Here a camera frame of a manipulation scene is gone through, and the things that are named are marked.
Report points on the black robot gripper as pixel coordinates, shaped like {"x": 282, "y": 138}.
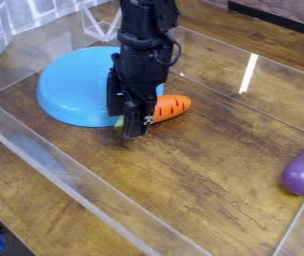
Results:
{"x": 133, "y": 78}

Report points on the orange toy carrot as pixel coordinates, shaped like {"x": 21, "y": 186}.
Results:
{"x": 169, "y": 107}

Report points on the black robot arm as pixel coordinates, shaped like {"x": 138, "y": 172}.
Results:
{"x": 146, "y": 22}

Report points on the blue upturned bowl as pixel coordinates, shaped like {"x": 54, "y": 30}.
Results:
{"x": 71, "y": 87}

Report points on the white curtain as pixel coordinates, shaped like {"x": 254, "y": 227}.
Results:
{"x": 22, "y": 15}

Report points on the clear acrylic enclosure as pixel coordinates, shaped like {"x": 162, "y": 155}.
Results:
{"x": 193, "y": 189}

